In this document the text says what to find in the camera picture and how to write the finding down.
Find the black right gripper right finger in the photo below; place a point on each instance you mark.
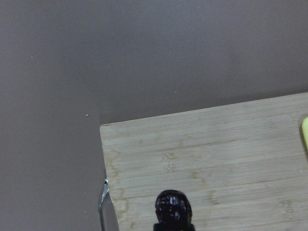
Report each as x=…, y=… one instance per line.
x=188, y=227

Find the bamboo cutting board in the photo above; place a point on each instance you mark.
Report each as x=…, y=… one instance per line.
x=243, y=167

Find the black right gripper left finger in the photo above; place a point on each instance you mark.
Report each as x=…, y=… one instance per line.
x=160, y=227

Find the yellow plastic knife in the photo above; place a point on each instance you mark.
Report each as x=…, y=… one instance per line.
x=304, y=128

